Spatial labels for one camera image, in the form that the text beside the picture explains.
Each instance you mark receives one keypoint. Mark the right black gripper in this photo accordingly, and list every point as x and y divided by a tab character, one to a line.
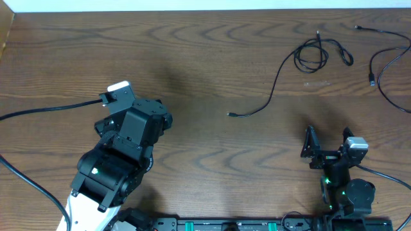
329	156

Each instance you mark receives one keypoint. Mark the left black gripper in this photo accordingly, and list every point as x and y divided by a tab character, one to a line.
104	126

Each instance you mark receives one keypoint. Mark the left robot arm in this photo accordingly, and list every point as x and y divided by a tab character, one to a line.
115	167

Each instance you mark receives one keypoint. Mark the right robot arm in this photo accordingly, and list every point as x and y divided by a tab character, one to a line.
352	197

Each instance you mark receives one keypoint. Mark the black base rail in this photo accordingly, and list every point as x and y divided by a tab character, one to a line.
281	224

